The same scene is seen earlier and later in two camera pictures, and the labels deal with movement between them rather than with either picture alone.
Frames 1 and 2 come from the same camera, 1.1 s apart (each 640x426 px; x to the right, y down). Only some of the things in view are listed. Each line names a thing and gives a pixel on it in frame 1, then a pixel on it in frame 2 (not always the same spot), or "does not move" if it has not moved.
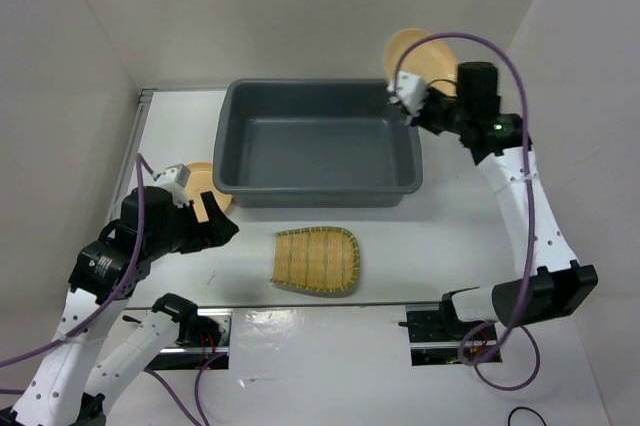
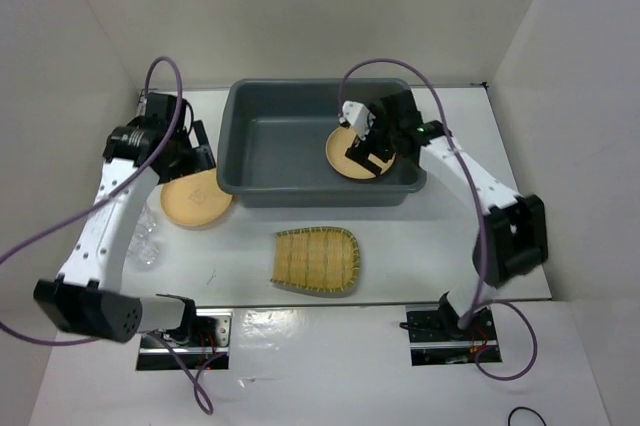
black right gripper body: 442,112 to 382,132
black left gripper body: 183,232 to 189,160
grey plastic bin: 313,142 does not move
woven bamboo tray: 323,258 does not move
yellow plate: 428,58 to 337,145
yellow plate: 201,180 does not move
